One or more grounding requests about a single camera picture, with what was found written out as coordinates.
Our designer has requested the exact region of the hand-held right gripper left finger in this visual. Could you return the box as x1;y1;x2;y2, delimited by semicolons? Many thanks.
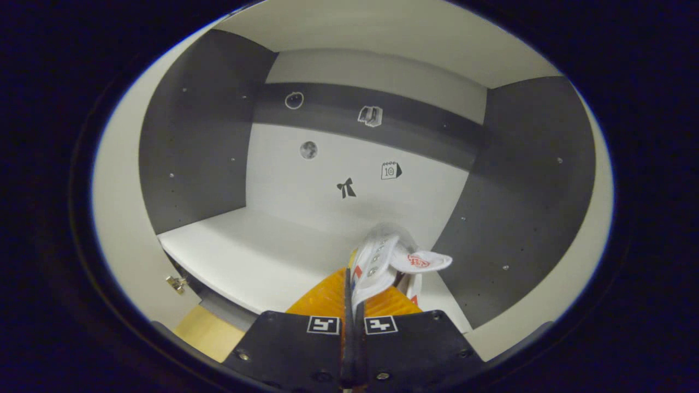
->
221;266;350;393

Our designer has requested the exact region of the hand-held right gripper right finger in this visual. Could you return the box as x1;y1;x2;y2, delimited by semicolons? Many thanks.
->
352;289;487;393

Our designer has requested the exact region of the white shoe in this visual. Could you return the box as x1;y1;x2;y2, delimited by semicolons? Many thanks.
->
349;223;454;323

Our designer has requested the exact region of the grey shoe cabinet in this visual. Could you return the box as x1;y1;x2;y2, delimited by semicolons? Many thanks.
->
139;27;596;334

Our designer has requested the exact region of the white cabinet shelf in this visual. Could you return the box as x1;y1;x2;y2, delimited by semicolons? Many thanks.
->
157;206;473;334
213;0;563;91

